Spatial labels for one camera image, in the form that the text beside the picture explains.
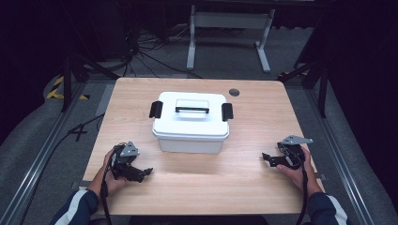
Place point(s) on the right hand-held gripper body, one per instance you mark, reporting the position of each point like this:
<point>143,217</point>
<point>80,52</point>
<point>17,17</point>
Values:
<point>294,156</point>

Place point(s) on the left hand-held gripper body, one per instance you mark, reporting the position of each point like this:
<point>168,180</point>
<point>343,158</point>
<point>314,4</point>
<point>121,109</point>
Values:
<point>125,162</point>

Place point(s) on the white plastic storage box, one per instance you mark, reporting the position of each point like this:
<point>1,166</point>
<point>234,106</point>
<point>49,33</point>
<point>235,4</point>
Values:
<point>191,145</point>

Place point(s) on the black box latch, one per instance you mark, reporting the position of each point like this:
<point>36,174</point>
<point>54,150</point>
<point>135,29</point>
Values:
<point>156,109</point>
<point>227,112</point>

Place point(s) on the white box lid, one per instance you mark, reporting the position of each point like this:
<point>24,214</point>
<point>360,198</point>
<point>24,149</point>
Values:
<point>191,125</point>

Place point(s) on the person's right hand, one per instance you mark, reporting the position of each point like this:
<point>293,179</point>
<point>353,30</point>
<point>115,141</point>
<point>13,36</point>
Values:
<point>297,176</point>

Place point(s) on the person's left hand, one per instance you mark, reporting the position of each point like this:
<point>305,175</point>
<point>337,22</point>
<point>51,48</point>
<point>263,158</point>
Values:
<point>110,184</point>

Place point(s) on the black tripod stand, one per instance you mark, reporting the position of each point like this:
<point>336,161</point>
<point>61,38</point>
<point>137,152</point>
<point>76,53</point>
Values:
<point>67,84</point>
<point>322,90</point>

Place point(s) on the grey round table grommet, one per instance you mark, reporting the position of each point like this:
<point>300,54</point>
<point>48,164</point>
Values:
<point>234,92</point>

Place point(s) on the yellow black floor tape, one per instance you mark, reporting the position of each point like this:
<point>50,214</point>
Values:
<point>58,82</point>

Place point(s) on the dark curtain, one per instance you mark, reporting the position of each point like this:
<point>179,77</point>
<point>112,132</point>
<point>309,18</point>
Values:
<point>366,78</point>
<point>22,62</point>

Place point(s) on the aluminium floor rail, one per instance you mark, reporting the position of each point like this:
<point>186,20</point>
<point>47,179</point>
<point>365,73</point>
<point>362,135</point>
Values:
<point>37,162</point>
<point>341,156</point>

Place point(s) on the white metal desk frame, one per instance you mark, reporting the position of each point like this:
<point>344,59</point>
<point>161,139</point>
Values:
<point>230,20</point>

